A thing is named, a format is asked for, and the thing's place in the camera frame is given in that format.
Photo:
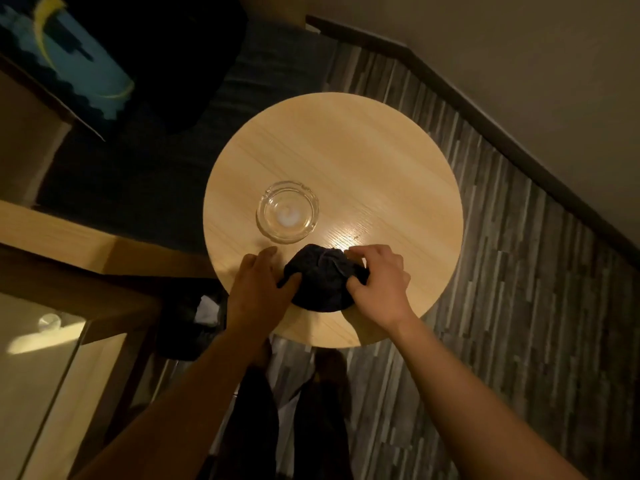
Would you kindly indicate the black trash bin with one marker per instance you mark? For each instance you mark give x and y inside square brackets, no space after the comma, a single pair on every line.
[175,334]

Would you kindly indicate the glass-top bedside table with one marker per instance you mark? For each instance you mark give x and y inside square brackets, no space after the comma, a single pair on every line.
[30,394]

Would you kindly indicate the clear glass ashtray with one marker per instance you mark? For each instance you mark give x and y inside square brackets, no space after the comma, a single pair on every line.
[270,194]

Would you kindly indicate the person's right forearm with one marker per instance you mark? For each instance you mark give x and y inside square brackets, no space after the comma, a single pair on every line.
[475,409]

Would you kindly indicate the round metal glass standoff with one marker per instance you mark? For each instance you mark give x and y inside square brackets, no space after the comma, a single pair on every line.
[49,322]

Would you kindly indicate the black cloth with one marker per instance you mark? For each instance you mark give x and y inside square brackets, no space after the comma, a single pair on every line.
[322,284]

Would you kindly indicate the person's right hand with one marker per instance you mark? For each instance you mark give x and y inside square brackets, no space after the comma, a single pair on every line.
[385,289]

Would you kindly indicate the person's left hand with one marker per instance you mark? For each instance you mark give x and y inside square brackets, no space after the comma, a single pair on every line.
[255,299]

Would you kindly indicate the person's right shoe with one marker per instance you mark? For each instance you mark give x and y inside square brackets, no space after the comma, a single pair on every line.
[330,364]

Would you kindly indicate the dark grey sofa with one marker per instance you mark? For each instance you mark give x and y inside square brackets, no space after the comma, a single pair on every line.
[175,184]

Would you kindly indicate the person's left forearm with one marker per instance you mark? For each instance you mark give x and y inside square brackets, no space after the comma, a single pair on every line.
[175,419]

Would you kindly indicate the round wooden table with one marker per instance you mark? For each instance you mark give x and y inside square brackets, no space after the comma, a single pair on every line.
[375,169]

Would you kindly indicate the blue yellow patterned cushion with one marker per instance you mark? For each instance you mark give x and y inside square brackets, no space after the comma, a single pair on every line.
[75,69]

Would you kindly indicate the black cushion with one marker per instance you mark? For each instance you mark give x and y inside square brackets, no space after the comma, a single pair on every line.
[175,54]

